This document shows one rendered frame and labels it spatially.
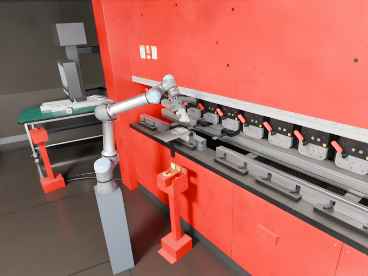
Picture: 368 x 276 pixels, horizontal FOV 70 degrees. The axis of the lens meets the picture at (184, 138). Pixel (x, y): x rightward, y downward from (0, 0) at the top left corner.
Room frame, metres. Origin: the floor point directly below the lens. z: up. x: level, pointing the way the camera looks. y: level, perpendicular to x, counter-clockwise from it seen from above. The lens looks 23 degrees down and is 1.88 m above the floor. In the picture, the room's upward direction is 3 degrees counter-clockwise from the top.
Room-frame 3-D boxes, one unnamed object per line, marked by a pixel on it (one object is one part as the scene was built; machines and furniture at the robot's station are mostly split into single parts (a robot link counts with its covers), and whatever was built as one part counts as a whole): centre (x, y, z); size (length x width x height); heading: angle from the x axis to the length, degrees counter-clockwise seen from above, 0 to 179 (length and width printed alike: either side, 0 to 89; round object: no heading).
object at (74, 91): (2.84, 1.19, 1.42); 0.45 x 0.12 x 0.36; 30
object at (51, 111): (4.48, 1.63, 0.39); 2.15 x 0.83 x 0.78; 113
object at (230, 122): (1.77, -0.36, 1.26); 0.15 x 0.09 x 0.17; 37
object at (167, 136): (2.14, 0.10, 1.00); 0.26 x 0.18 x 0.01; 127
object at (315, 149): (1.29, -0.73, 1.26); 0.15 x 0.09 x 0.17; 37
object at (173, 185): (1.79, 0.11, 0.75); 0.20 x 0.16 x 0.18; 43
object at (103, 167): (1.67, 0.60, 0.94); 0.13 x 0.12 x 0.14; 175
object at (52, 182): (2.95, 1.76, 0.41); 0.25 x 0.20 x 0.83; 127
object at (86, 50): (3.10, 0.99, 1.66); 0.40 x 0.24 x 0.07; 37
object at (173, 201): (1.79, 0.11, 0.39); 0.06 x 0.06 x 0.54; 43
